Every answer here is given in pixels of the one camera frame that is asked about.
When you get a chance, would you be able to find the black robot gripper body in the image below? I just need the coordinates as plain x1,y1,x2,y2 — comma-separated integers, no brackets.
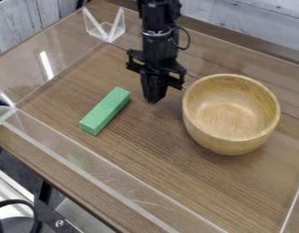
127,28,187,90

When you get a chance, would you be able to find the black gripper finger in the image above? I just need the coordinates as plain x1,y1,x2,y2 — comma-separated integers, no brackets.
154,76,168,103
142,74,156,103

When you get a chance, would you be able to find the light wooden bowl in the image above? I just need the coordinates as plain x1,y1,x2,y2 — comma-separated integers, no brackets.
183,74,281,156

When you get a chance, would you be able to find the green rectangular block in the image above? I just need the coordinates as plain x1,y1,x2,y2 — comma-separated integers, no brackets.
79,87,131,136

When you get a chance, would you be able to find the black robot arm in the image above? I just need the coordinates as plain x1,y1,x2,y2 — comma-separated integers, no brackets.
127,0,191,104

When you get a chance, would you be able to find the black table leg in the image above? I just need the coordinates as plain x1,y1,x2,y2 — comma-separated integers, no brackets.
39,181,52,204

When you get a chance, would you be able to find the clear acrylic corner bracket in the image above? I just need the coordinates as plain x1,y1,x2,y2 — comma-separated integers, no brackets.
81,7,125,43

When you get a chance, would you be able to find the clear acrylic tray wall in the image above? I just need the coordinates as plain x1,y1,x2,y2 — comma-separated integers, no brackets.
0,2,299,233

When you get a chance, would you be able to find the grey metal base plate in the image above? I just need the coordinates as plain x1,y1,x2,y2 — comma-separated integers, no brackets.
56,198,116,233

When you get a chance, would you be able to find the black cable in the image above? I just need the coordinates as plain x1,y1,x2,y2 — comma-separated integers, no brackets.
0,199,44,233

